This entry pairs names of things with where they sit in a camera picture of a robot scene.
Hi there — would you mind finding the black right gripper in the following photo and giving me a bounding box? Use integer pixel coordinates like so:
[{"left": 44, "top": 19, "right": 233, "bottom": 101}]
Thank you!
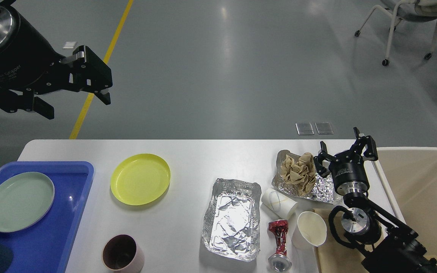
[{"left": 313, "top": 127, "right": 379, "bottom": 193}]

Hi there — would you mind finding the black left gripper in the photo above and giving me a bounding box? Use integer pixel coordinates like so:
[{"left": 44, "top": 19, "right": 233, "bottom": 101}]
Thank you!
[{"left": 0, "top": 4, "right": 113, "bottom": 119}]

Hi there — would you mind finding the yellow plastic plate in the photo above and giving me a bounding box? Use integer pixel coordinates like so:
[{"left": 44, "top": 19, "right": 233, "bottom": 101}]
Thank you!
[{"left": 110, "top": 154, "right": 171, "bottom": 206}]

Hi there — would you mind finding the pink mug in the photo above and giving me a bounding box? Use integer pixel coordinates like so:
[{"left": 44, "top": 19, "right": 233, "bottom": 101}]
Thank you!
[{"left": 102, "top": 234, "right": 145, "bottom": 273}]

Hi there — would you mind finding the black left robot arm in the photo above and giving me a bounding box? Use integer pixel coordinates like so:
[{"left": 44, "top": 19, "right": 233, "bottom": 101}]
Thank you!
[{"left": 0, "top": 0, "right": 113, "bottom": 119}]

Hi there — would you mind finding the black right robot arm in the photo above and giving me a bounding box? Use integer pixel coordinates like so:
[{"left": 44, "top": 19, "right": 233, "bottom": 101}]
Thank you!
[{"left": 313, "top": 127, "right": 437, "bottom": 273}]

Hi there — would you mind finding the small crumpled foil tray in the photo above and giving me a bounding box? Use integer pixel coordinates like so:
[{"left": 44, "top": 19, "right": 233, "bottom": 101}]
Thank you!
[{"left": 272, "top": 150, "right": 342, "bottom": 204}]

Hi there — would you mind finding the right floor socket plate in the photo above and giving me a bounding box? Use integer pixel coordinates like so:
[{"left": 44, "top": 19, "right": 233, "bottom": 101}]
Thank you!
[{"left": 314, "top": 122, "right": 334, "bottom": 135}]

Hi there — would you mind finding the floor socket plate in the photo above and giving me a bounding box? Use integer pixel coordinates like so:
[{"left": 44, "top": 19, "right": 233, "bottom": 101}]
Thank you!
[
  {"left": 295, "top": 122, "right": 314, "bottom": 135},
  {"left": 314, "top": 122, "right": 334, "bottom": 135}
]

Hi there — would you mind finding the crumpled brown paper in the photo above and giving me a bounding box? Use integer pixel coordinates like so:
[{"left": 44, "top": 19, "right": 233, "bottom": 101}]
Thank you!
[{"left": 279, "top": 152, "right": 317, "bottom": 196}]

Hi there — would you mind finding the left floor socket plate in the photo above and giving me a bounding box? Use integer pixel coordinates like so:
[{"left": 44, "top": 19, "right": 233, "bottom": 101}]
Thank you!
[{"left": 295, "top": 122, "right": 314, "bottom": 135}]

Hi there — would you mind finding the lying white paper cup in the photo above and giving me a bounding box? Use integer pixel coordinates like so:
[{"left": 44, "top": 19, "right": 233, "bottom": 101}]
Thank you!
[{"left": 261, "top": 188, "right": 298, "bottom": 220}]

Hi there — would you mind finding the crushed white paper cup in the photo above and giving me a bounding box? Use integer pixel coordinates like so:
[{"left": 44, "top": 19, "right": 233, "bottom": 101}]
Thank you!
[{"left": 292, "top": 211, "right": 327, "bottom": 250}]

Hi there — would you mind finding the beige plastic bin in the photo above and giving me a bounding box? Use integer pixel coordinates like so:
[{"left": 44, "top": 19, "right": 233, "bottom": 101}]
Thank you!
[{"left": 374, "top": 147, "right": 437, "bottom": 258}]

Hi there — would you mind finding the brown paper sheet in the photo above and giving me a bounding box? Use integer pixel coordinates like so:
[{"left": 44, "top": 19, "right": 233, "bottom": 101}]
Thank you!
[{"left": 313, "top": 209, "right": 368, "bottom": 273}]

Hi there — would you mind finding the pale green plate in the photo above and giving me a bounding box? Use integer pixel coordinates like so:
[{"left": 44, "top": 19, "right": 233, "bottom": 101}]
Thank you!
[{"left": 0, "top": 172, "right": 55, "bottom": 233}]

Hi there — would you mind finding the crushed red can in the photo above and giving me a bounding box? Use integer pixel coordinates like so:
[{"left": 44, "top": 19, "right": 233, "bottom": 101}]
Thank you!
[{"left": 268, "top": 219, "right": 292, "bottom": 273}]

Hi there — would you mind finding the large foil tray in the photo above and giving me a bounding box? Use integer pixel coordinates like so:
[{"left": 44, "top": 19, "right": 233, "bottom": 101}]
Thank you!
[{"left": 201, "top": 178, "right": 262, "bottom": 262}]

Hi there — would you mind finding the blue plastic tray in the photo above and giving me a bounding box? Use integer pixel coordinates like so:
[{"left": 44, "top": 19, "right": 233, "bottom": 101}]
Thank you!
[{"left": 0, "top": 161, "right": 94, "bottom": 273}]

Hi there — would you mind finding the white office chair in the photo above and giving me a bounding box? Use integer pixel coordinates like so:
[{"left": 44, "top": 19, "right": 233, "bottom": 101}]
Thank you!
[{"left": 354, "top": 0, "right": 437, "bottom": 67}]

